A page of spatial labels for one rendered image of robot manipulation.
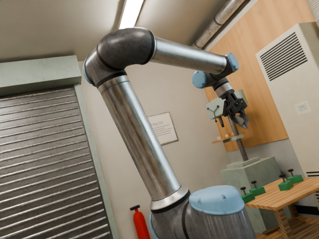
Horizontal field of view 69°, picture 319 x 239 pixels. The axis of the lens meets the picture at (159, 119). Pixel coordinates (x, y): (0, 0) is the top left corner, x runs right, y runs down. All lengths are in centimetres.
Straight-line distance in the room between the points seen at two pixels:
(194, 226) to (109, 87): 50
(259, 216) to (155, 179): 216
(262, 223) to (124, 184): 167
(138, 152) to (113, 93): 21
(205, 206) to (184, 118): 299
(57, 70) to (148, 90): 128
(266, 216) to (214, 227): 219
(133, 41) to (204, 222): 56
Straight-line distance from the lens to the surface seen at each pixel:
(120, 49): 74
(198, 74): 119
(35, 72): 320
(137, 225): 311
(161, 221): 82
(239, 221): 71
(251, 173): 278
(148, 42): 76
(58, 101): 330
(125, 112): 77
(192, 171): 353
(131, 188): 321
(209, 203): 68
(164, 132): 341
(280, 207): 185
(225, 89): 128
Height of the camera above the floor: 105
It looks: 10 degrees up
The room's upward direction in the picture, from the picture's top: 17 degrees counter-clockwise
